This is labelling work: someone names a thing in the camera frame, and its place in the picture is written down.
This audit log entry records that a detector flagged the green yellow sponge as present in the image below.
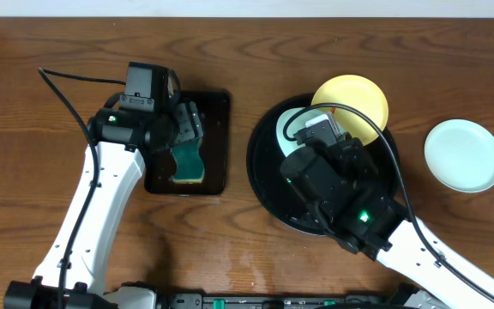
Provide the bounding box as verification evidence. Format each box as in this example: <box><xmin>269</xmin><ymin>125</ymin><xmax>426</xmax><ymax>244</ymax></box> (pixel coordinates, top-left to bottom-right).
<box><xmin>171</xmin><ymin>138</ymin><xmax>205</xmax><ymax>184</ymax></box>

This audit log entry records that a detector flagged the yellow plate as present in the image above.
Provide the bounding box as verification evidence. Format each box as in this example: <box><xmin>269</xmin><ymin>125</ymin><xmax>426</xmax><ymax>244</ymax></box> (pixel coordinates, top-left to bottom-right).
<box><xmin>311</xmin><ymin>75</ymin><xmax>389</xmax><ymax>146</ymax></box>

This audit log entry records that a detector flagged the light green plate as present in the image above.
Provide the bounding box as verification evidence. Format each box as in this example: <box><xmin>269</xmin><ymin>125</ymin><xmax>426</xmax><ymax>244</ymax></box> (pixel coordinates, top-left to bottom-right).
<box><xmin>275</xmin><ymin>107</ymin><xmax>331</xmax><ymax>157</ymax></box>
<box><xmin>424</xmin><ymin>119</ymin><xmax>494</xmax><ymax>193</ymax></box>

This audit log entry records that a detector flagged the light green plate front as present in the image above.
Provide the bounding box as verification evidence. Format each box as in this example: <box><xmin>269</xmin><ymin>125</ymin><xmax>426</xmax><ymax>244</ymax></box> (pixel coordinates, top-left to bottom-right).
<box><xmin>424</xmin><ymin>119</ymin><xmax>494</xmax><ymax>193</ymax></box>

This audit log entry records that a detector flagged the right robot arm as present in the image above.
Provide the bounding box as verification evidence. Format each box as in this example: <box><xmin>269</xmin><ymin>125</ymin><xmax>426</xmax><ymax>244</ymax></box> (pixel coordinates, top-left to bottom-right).
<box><xmin>280</xmin><ymin>129</ymin><xmax>494</xmax><ymax>308</ymax></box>

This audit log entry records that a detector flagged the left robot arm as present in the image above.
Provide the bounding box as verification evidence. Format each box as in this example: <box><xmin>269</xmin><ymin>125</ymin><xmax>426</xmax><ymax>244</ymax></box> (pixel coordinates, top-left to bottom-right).
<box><xmin>3</xmin><ymin>101</ymin><xmax>204</xmax><ymax>309</ymax></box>

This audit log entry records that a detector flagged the black rectangular tray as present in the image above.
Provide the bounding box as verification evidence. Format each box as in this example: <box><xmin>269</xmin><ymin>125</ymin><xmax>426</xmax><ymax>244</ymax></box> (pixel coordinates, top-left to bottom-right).
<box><xmin>144</xmin><ymin>91</ymin><xmax>231</xmax><ymax>195</ymax></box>

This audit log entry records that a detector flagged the black round tray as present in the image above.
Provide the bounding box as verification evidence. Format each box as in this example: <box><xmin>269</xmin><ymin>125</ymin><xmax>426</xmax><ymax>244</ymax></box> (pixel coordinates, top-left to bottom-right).
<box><xmin>246</xmin><ymin>93</ymin><xmax>401</xmax><ymax>236</ymax></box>

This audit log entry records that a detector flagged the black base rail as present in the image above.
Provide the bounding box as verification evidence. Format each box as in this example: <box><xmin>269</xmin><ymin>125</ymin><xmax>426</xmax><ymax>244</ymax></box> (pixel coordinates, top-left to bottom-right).
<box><xmin>117</xmin><ymin>282</ymin><xmax>402</xmax><ymax>309</ymax></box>

